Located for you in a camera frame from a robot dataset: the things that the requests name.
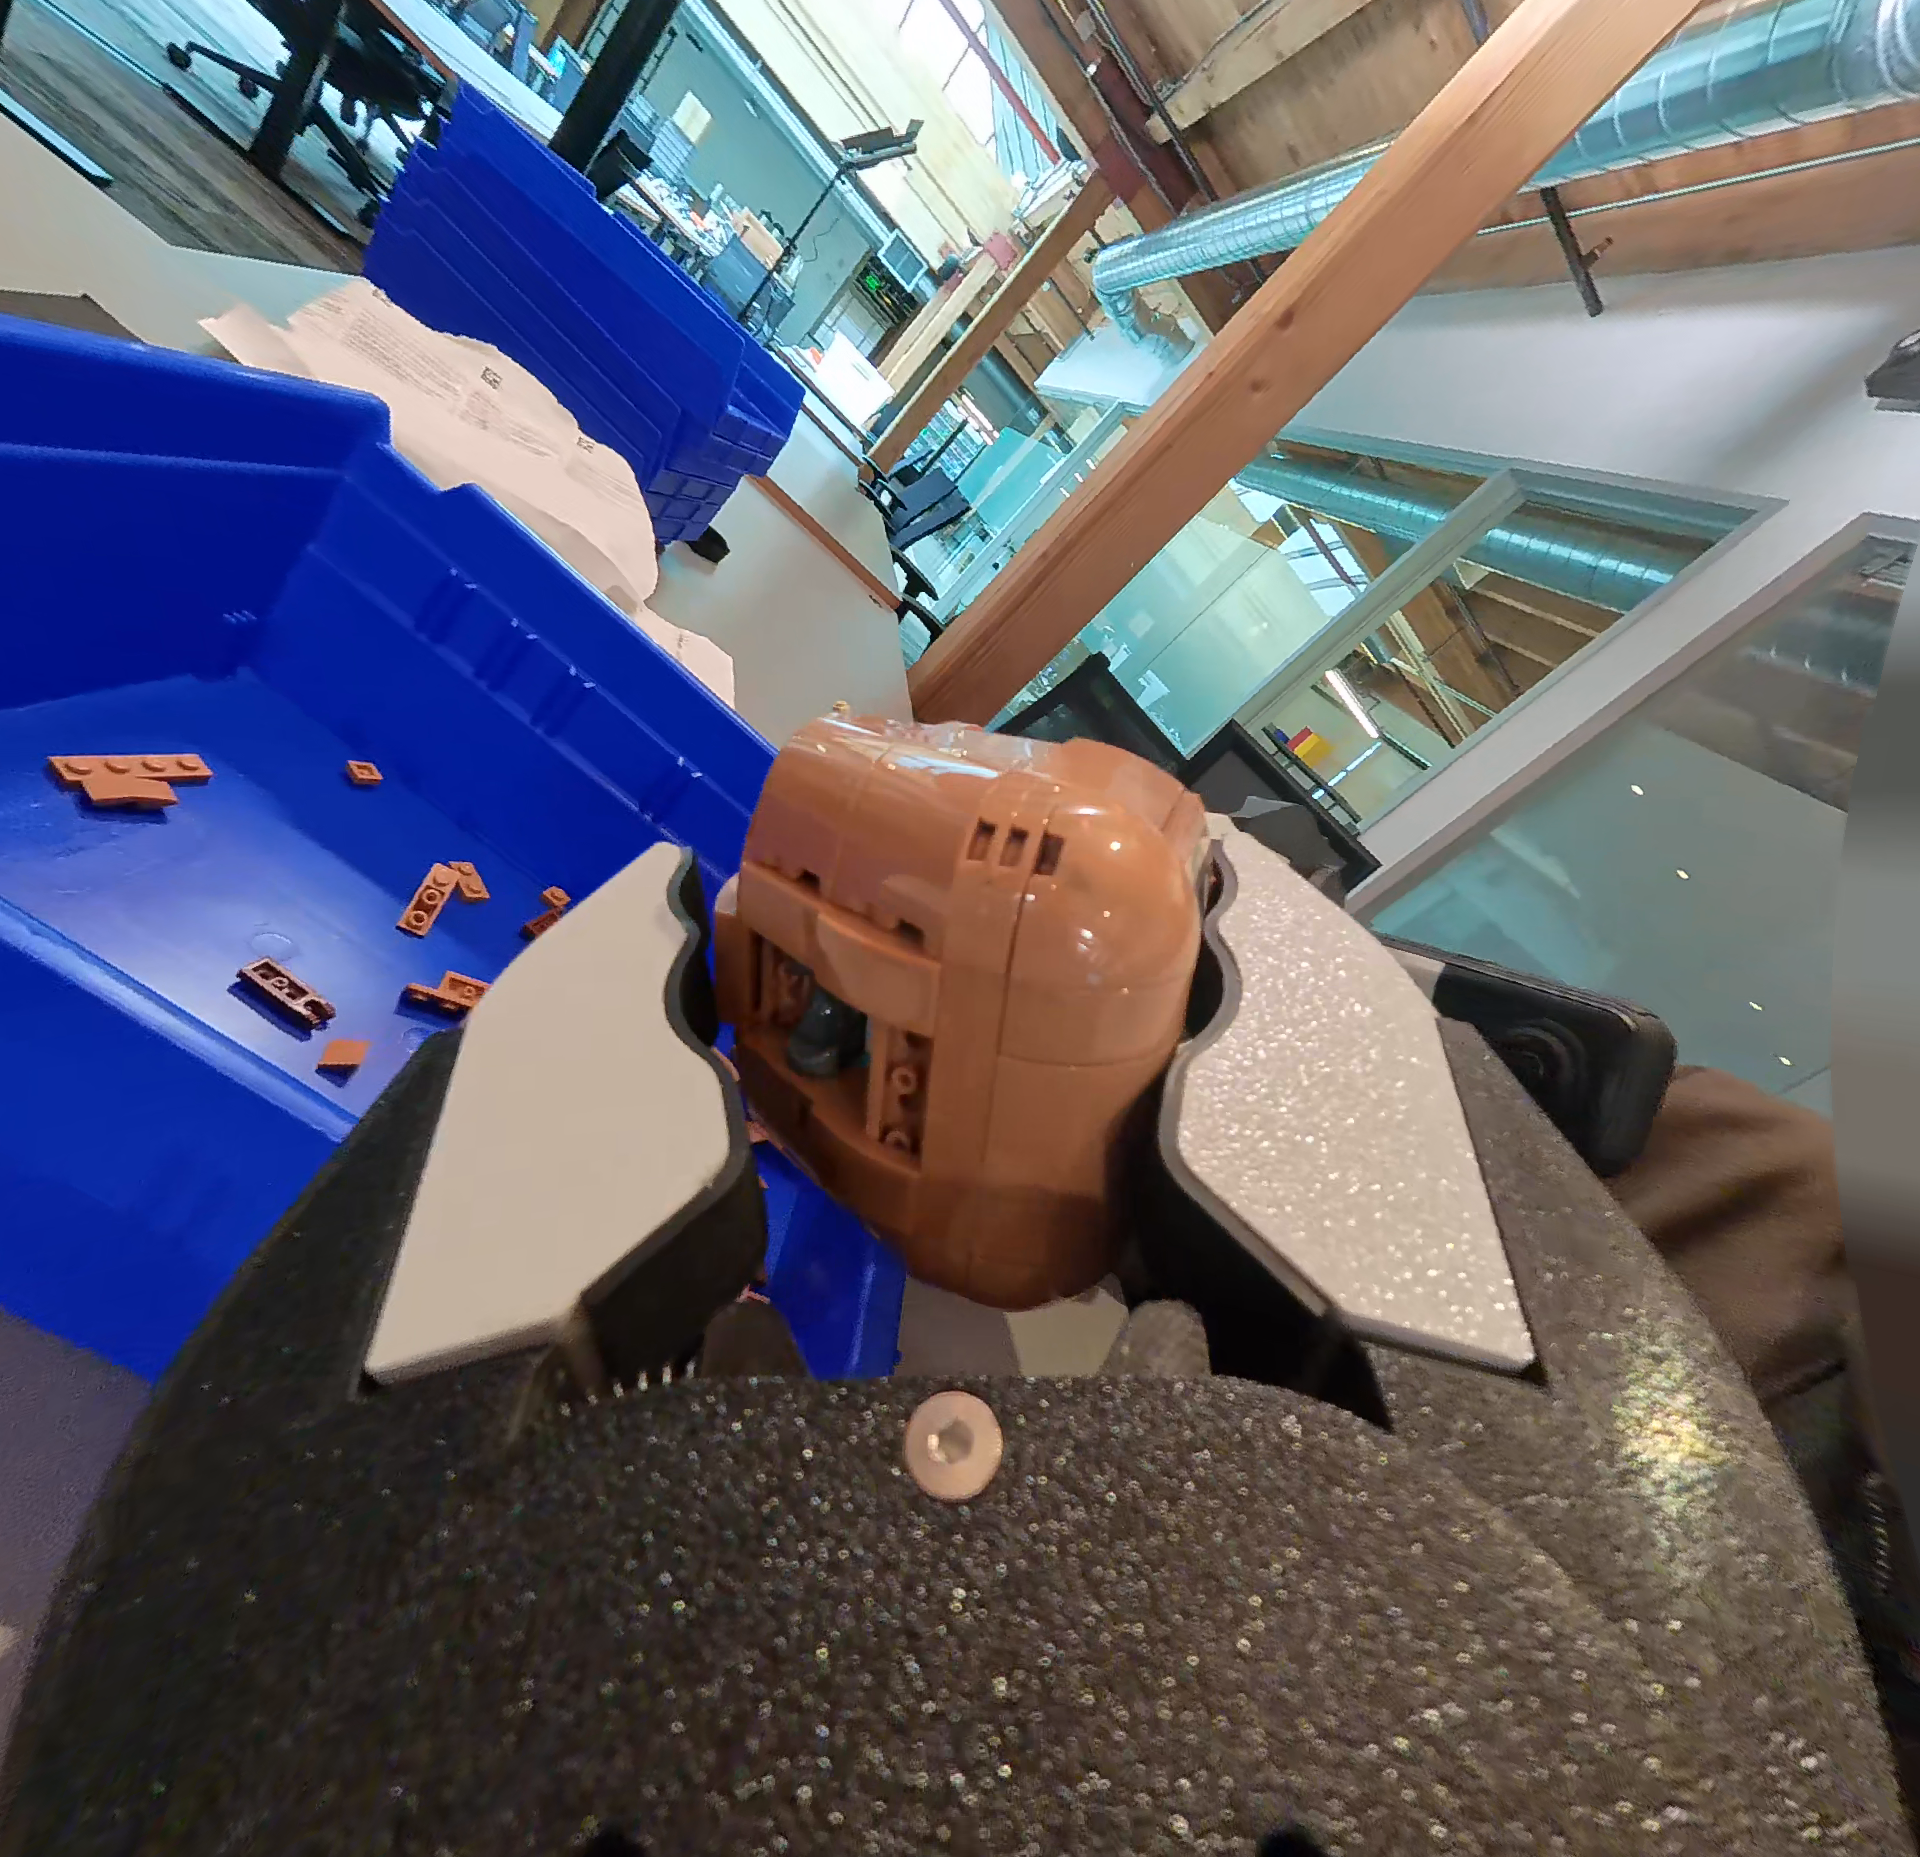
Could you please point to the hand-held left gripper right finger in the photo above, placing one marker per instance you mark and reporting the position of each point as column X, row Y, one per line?
column 1336, row 1140

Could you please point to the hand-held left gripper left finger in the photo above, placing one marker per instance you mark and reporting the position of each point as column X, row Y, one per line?
column 556, row 1168

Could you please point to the blue plastic bin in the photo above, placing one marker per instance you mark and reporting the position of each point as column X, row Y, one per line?
column 181, row 1168

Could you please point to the brown brick head model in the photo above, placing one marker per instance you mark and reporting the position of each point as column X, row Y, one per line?
column 990, row 960

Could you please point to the pile of brown bricks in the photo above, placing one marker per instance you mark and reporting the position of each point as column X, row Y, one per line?
column 128, row 773

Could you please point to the grey desk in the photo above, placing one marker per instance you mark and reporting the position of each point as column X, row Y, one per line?
column 798, row 584

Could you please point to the wooden ceiling beam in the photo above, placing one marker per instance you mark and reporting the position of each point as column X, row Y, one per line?
column 1320, row 300

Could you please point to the stack of blue bins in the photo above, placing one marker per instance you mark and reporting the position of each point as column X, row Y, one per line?
column 573, row 300

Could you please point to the black office chair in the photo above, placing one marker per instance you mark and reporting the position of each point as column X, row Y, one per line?
column 332, row 45

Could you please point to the silver ventilation duct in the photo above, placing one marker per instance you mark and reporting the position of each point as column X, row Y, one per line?
column 1682, row 58

